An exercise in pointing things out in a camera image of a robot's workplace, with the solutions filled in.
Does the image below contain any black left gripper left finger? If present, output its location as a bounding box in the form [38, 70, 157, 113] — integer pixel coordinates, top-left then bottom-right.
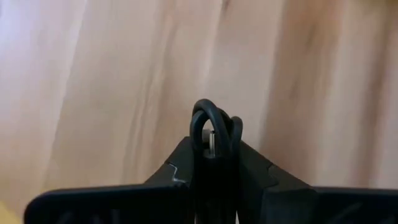
[24, 136, 196, 224]

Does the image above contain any black cable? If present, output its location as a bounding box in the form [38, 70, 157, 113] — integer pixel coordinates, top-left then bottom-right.
[188, 98, 244, 224]

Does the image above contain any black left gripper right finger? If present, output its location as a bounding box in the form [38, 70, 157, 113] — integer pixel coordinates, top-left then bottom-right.
[238, 140, 398, 224]

